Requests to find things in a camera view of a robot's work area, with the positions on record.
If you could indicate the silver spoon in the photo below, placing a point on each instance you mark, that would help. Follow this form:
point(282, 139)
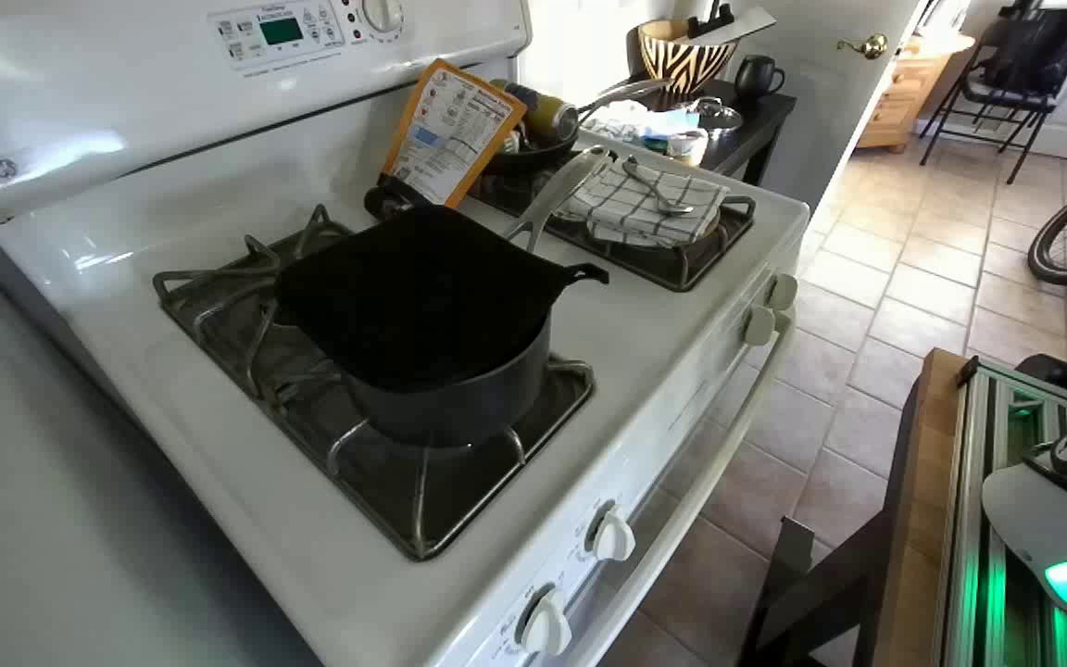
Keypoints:
point(667, 210)

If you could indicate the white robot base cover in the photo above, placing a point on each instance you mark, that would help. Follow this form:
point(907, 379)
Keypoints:
point(1054, 522)

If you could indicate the dark grey cooking pot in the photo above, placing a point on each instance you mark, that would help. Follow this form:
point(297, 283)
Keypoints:
point(462, 408)

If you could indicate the black pot holder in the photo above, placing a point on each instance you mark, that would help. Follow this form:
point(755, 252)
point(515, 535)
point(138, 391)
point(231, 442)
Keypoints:
point(424, 298)

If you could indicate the white gas stove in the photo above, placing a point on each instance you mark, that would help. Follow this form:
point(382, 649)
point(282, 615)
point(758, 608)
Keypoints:
point(158, 136)

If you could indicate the right burner grate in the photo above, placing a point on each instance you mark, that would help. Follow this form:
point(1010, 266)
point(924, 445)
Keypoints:
point(673, 267)

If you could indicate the burner grate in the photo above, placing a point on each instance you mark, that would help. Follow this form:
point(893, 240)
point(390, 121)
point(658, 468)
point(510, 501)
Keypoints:
point(673, 267)
point(421, 499)

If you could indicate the white checkered dish towel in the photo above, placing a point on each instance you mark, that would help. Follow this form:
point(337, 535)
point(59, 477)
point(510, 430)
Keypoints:
point(618, 210)

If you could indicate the silver tongs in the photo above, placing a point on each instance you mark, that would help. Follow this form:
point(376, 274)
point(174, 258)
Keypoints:
point(553, 193)

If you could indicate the black frying pan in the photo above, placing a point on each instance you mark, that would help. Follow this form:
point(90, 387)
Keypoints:
point(548, 129)

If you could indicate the white stove knob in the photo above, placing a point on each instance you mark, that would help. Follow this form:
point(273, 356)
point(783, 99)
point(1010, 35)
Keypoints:
point(758, 329)
point(783, 291)
point(547, 623)
point(609, 535)

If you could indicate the orange bordered laminated card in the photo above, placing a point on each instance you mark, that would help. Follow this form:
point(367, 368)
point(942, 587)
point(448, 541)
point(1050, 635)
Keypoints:
point(452, 124)

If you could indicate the white stove knob far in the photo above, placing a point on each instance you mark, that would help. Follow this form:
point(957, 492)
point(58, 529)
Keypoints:
point(783, 291)

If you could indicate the white stove knob front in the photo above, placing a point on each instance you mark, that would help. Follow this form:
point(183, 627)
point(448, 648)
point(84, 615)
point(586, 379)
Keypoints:
point(547, 623)

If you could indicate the black side table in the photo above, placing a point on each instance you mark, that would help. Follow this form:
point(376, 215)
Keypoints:
point(739, 131)

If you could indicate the left burner grate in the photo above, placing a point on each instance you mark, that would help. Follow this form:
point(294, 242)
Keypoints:
point(421, 499)

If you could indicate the zebra pattern bowl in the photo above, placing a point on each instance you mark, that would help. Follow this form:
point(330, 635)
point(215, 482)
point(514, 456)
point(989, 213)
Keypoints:
point(677, 57)

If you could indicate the black mug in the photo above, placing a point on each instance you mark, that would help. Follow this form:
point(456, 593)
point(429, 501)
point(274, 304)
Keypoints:
point(758, 78)

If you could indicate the wooden cabinet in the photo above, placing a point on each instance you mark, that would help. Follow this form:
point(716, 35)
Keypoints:
point(909, 88)

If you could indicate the brass door knob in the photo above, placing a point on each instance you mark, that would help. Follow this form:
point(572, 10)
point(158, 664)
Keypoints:
point(873, 47)

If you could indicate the wooden table edge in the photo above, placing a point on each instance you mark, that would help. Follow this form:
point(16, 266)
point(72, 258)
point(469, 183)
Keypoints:
point(915, 577)

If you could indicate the black folding chair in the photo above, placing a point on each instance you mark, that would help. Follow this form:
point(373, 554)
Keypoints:
point(1013, 78)

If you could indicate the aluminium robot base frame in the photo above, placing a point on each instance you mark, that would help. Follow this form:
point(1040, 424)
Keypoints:
point(997, 612)

